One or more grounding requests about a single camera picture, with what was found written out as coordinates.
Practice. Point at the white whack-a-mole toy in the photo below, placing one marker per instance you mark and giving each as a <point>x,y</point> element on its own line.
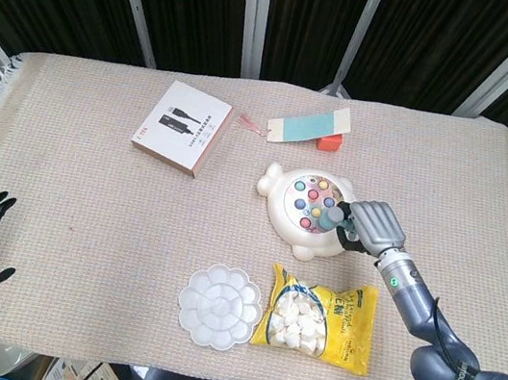
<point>286,229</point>

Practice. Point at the yellow marshmallow bag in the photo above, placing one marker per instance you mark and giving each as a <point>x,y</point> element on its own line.
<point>348,327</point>

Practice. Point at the teal and grey toy mallet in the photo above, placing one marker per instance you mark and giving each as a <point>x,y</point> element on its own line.
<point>329,219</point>

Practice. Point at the black pleated curtain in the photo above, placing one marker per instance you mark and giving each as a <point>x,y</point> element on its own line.
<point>197,5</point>

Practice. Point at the orange cube block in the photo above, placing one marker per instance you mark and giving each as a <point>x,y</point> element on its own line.
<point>331,144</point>

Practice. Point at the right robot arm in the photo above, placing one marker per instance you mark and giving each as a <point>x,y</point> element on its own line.
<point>416,300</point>

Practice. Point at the beige woven tablecloth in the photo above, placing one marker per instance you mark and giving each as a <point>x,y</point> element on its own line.
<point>83,220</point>

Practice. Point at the teal cream bookmark with tassel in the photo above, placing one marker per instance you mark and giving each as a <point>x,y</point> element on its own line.
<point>309,125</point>

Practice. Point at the printed cardboard box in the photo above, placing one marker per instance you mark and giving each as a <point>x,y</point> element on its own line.
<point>76,377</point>

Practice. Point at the white flower paint palette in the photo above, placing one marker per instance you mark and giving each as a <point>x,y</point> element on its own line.
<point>219,307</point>

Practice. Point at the white plastic bin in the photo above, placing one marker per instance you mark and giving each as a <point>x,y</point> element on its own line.
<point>1,357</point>

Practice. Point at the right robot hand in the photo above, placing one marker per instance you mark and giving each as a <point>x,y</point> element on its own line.
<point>377,227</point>

